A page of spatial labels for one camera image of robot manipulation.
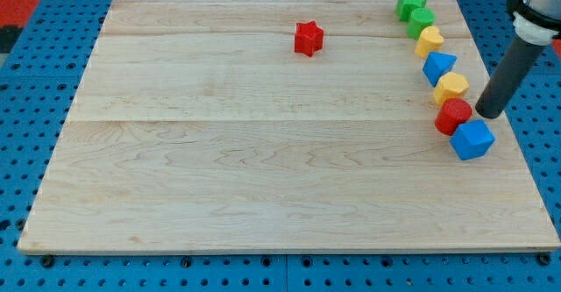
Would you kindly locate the red cylinder block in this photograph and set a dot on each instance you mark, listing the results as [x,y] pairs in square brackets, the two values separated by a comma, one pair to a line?
[453,113]

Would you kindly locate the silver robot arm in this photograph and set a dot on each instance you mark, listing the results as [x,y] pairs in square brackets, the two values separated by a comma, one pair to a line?
[535,21]

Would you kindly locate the wooden board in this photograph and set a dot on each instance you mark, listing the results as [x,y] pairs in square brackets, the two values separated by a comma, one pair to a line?
[196,129]

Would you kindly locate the red star block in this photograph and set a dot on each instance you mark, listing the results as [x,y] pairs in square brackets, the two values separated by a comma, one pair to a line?
[308,38]

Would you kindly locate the blue triangle block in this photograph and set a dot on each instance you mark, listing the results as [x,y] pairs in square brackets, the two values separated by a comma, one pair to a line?
[436,65]

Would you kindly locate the yellow heart block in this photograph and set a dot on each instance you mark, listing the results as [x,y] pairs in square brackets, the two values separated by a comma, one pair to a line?
[430,39]

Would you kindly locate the yellow hexagon block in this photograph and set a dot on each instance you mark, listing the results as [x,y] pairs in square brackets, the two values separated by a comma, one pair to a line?
[450,85]

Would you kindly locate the green cylinder block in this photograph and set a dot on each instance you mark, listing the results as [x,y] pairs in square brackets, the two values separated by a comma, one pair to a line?
[418,20]

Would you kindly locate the green star block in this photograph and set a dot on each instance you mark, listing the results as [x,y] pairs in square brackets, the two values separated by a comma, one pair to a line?
[405,7]

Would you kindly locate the blue cube block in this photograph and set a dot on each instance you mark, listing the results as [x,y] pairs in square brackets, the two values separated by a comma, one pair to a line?
[472,140]

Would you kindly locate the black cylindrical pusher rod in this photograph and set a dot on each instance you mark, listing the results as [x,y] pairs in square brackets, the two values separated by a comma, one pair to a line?
[507,77]

